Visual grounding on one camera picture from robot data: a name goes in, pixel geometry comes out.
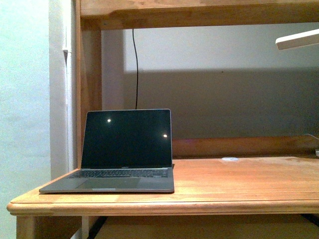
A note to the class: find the grey open laptop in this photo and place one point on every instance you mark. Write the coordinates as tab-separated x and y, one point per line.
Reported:
124	151

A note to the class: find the white round sticker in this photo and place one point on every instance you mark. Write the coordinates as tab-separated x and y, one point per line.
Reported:
229	158

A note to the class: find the wooden pull-out keyboard tray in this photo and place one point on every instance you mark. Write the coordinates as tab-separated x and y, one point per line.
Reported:
209	227

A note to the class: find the wooden desk with hutch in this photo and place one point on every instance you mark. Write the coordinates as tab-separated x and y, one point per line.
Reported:
273	176

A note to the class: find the white desk lamp head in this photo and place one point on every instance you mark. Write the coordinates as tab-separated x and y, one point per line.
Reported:
302	39

